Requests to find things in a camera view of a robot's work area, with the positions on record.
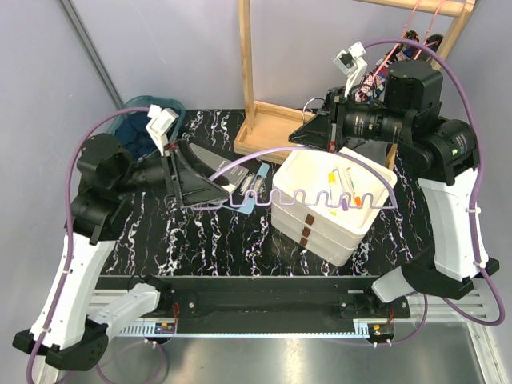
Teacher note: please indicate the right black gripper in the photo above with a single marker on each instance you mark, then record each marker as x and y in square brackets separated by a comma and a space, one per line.
[325, 130]

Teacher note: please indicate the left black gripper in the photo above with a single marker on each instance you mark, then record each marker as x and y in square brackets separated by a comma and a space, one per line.
[189, 181]

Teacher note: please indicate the lavender plastic hanger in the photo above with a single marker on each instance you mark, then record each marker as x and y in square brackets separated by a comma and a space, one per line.
[304, 195]

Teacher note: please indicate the navy blue mesh shorts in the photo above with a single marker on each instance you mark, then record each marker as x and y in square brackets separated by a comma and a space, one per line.
[133, 136]

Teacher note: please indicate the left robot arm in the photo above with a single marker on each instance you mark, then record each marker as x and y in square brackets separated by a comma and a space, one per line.
[66, 333]

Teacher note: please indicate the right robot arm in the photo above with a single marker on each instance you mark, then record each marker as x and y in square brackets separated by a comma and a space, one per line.
[444, 155]

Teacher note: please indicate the colourful comic print shorts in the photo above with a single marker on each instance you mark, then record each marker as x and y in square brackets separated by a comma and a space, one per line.
[368, 90]

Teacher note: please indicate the yellow cap marker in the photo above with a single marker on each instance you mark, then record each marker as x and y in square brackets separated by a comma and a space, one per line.
[333, 193]

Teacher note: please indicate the blue clipboard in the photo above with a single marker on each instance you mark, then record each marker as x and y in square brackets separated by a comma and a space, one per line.
[245, 182]

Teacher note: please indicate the wooden clothes rack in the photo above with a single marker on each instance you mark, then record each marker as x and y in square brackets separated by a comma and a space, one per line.
[268, 125]

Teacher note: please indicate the black marbled table mat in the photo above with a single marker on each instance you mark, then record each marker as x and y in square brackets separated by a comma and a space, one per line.
[160, 239]

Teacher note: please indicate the white stacked trays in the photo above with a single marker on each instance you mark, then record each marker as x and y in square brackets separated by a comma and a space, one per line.
[333, 238]

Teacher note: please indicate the purple cap marker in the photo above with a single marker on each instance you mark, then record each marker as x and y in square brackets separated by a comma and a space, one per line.
[346, 197]

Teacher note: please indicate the orange cap marker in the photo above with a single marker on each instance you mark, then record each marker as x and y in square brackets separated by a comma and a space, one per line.
[354, 191]

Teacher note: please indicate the teal plastic bin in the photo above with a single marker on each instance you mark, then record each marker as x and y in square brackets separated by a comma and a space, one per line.
[146, 101]

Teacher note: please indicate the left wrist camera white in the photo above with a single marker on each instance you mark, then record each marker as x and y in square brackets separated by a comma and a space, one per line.
[161, 121]

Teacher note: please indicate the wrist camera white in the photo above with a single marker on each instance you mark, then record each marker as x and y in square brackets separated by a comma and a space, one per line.
[352, 64]
[161, 121]

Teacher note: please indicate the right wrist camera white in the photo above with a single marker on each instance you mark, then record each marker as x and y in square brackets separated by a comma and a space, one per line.
[352, 64]

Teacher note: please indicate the pink wire hanger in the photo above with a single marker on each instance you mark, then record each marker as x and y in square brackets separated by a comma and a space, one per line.
[428, 41]
[403, 35]

